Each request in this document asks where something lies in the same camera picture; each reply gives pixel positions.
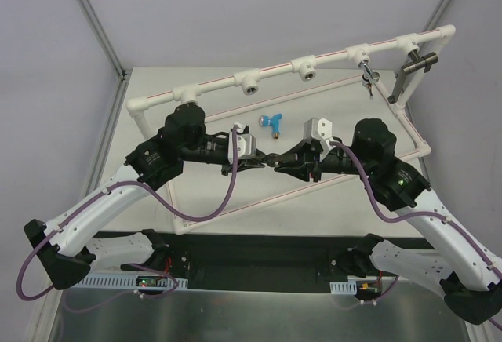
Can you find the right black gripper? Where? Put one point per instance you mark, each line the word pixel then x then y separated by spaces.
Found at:
pixel 309 162

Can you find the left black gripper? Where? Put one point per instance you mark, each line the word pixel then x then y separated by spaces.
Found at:
pixel 238 161

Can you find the dark bronze faucet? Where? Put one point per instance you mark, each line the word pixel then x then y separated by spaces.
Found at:
pixel 270 160

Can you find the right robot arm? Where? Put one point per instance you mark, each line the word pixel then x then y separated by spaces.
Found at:
pixel 462 271

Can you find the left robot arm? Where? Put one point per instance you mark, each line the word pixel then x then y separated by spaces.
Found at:
pixel 66 246

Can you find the blue plastic faucet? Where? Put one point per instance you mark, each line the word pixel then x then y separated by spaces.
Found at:
pixel 273 122

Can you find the dark long-spout faucet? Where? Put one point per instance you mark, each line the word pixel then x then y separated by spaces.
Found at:
pixel 410 75

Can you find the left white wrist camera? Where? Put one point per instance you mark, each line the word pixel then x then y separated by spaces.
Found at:
pixel 241 144

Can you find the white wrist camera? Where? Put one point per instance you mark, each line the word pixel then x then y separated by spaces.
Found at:
pixel 319 130
pixel 241 144

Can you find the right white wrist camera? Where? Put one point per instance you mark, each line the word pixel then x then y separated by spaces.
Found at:
pixel 319 130

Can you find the white PVC pipe frame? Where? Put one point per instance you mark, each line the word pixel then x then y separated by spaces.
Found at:
pixel 265 202

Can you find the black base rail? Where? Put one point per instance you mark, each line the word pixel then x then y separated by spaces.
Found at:
pixel 260 263

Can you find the chrome faucet on frame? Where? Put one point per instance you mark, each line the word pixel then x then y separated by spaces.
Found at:
pixel 369 77

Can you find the right white cable duct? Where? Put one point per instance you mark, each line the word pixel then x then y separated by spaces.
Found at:
pixel 344 288

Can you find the white cable duct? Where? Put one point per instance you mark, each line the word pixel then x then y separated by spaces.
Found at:
pixel 130 281
pixel 344 288

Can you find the left white cable duct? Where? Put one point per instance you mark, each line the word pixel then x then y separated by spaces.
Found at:
pixel 130 281

